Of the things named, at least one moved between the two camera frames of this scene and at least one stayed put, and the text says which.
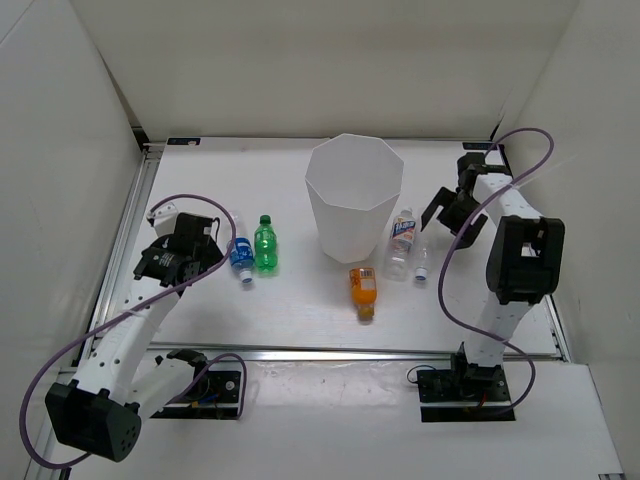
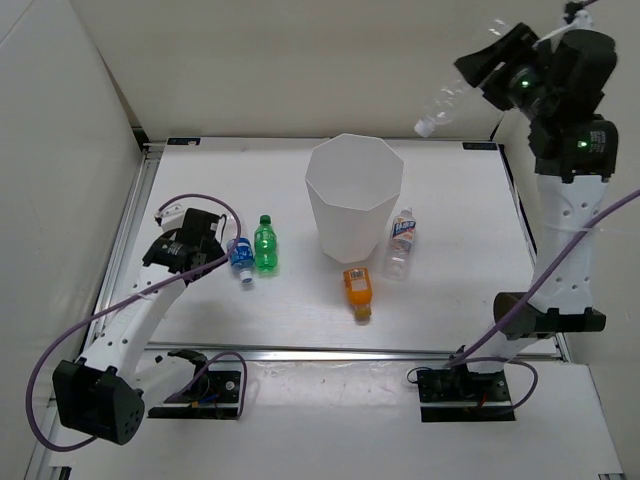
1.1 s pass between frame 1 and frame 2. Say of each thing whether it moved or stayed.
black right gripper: moved
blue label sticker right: stayed
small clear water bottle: moved
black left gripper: stayed
